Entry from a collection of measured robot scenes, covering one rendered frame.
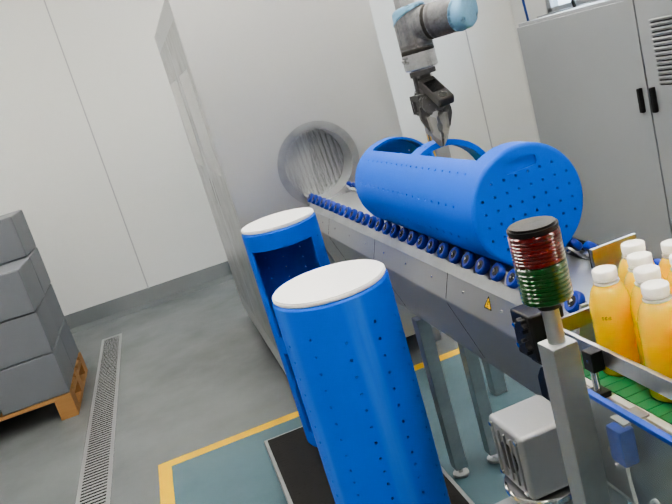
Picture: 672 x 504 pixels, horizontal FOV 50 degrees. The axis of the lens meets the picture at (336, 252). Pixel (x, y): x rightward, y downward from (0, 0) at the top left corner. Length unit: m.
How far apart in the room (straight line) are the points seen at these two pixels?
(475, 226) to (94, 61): 5.02
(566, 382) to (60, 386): 3.83
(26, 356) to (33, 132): 2.39
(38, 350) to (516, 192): 3.35
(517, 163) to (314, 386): 0.68
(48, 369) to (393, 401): 3.10
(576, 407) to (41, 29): 5.78
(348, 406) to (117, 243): 4.88
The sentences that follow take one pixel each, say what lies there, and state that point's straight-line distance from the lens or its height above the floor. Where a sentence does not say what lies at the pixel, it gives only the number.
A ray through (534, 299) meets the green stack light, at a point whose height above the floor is 1.17.
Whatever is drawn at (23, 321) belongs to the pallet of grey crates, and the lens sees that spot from 4.44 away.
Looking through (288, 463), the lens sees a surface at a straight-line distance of 2.83.
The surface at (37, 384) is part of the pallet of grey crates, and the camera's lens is 4.55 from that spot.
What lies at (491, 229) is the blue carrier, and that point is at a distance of 1.63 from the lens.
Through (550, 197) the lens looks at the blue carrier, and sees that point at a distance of 1.70.
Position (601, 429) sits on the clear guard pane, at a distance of 1.16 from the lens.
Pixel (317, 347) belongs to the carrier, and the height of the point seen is 0.93.
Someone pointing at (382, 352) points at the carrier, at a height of 0.87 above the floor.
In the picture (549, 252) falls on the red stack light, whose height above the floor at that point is 1.23.
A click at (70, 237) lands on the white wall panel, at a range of 6.39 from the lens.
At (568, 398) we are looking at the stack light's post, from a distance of 0.97.
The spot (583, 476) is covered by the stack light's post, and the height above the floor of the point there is 0.91.
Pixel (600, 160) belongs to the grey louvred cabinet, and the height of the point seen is 0.62.
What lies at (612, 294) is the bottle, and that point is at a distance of 1.22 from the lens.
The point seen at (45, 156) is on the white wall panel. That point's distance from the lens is 6.34.
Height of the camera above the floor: 1.50
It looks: 14 degrees down
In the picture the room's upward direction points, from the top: 16 degrees counter-clockwise
